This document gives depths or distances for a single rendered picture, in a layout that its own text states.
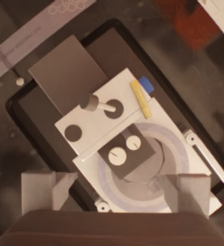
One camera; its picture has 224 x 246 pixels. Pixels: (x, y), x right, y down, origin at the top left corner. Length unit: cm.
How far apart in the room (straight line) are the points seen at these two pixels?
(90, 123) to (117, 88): 4
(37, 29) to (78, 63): 10
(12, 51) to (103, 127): 18
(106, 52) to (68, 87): 10
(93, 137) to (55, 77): 8
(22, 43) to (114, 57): 12
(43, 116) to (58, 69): 9
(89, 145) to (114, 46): 16
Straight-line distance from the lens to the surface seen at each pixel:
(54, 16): 42
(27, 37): 42
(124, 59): 41
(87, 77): 33
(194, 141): 31
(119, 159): 28
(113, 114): 28
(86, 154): 29
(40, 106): 41
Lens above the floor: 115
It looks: level
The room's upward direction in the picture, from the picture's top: 142 degrees clockwise
